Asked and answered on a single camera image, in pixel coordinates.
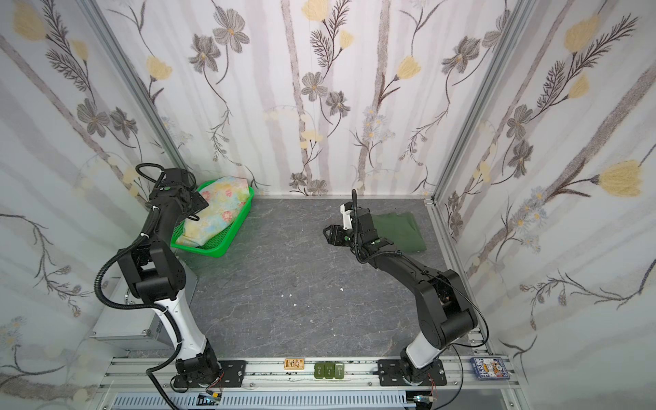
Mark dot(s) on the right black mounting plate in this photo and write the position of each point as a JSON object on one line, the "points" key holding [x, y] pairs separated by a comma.
{"points": [[389, 372]]}

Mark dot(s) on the black mounting plate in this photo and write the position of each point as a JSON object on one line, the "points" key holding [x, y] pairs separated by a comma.
{"points": [[233, 372], [389, 372]]}

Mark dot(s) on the floral pastel skirt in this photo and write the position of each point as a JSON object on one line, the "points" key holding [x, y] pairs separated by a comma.
{"points": [[215, 210]]}

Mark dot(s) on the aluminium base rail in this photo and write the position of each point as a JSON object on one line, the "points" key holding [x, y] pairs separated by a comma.
{"points": [[268, 374]]}

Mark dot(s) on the green tag block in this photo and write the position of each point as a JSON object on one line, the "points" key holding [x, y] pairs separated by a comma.
{"points": [[329, 370]]}

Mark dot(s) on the silver aluminium case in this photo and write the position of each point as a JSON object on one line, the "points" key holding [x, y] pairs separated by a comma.
{"points": [[141, 329]]}

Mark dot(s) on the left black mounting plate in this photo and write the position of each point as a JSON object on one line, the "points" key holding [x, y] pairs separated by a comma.
{"points": [[233, 372]]}

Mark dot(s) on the small wooden tag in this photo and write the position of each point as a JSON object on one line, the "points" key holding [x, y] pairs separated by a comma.
{"points": [[294, 365]]}

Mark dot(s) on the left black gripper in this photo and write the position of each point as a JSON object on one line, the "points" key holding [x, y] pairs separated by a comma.
{"points": [[190, 202]]}

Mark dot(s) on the green skirt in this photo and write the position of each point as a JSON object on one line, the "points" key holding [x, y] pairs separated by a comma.
{"points": [[401, 229]]}

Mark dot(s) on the green plastic basket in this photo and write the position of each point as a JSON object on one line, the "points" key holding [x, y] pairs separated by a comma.
{"points": [[215, 241]]}

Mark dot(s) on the white vented cable duct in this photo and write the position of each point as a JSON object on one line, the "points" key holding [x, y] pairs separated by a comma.
{"points": [[296, 400]]}

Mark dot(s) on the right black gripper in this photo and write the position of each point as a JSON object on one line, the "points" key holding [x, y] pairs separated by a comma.
{"points": [[337, 234]]}

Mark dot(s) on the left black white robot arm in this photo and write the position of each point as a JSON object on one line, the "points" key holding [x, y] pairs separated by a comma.
{"points": [[155, 275]]}

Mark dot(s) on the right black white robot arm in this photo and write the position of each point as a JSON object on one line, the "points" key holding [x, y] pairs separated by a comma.
{"points": [[445, 312]]}

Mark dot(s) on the blue patterned card box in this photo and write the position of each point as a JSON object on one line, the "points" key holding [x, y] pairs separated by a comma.
{"points": [[490, 368]]}

